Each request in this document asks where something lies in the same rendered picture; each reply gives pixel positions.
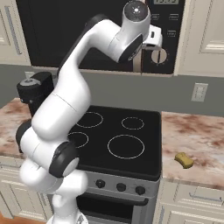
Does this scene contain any cream wall cupboard door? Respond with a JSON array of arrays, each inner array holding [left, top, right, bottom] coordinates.
[[174, 0, 224, 79], [0, 0, 32, 67]]

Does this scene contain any black oven knob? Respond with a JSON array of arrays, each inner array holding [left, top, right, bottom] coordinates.
[[94, 178, 106, 189], [135, 185, 146, 196], [115, 182, 127, 193]]

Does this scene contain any black hob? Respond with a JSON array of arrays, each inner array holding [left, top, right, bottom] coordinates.
[[67, 104, 163, 182]]

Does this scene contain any grey cupboard door handle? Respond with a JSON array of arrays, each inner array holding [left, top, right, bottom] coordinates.
[[4, 5, 23, 56]]

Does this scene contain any cream drawer front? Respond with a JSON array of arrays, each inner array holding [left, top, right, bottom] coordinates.
[[0, 157, 26, 172], [173, 181, 224, 210]]

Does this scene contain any round microwave knob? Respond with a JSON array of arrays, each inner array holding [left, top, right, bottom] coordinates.
[[150, 47, 170, 66]]

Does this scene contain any grey drawer handle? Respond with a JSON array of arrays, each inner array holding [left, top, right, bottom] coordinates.
[[188, 192, 224, 203]]

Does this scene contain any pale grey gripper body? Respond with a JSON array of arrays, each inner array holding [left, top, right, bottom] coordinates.
[[142, 42, 164, 52]]

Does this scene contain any silver oven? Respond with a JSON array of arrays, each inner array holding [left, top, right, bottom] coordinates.
[[75, 170, 162, 224]]

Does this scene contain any cream base cupboard door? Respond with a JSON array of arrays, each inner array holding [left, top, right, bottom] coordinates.
[[0, 173, 14, 220], [163, 209, 224, 224], [8, 181, 51, 222]]

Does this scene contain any black microwave oven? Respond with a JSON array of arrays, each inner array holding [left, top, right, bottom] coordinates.
[[15, 0, 186, 75]]

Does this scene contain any white wall socket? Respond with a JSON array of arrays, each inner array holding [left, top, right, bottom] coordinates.
[[191, 82, 209, 103], [24, 71, 36, 80]]

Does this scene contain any silver microwave door handle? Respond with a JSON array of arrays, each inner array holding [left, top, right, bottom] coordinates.
[[133, 48, 144, 76]]

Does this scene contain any black microwave door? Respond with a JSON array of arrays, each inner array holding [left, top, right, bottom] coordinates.
[[15, 0, 144, 73]]

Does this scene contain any black coffee machine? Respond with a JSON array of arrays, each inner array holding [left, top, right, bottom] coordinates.
[[16, 71, 55, 118]]

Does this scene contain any yellow sponge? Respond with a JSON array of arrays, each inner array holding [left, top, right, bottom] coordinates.
[[174, 151, 195, 170]]

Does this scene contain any black oven door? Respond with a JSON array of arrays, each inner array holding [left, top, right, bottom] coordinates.
[[75, 192, 158, 224]]

